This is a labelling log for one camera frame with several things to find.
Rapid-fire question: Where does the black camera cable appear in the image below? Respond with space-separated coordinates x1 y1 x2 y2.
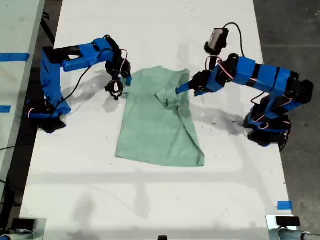
223 22 246 58
53 63 93 111

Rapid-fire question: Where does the round black camera box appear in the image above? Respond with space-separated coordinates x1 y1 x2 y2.
104 79 124 101

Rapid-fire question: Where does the silver metal plate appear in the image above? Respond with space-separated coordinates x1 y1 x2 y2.
18 217 48 240
265 214 302 240

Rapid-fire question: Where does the long blue tape strip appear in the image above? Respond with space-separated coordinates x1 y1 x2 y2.
0 52 31 62

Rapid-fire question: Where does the small black box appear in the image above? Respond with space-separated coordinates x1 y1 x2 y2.
11 218 36 230
275 216 301 227

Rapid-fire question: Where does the pale green T-shirt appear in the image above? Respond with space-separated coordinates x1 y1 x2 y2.
114 65 206 168

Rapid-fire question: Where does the rectangular black camera box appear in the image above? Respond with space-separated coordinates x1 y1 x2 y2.
203 26 230 55

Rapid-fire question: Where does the pale side table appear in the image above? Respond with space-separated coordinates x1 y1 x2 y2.
0 0 46 181

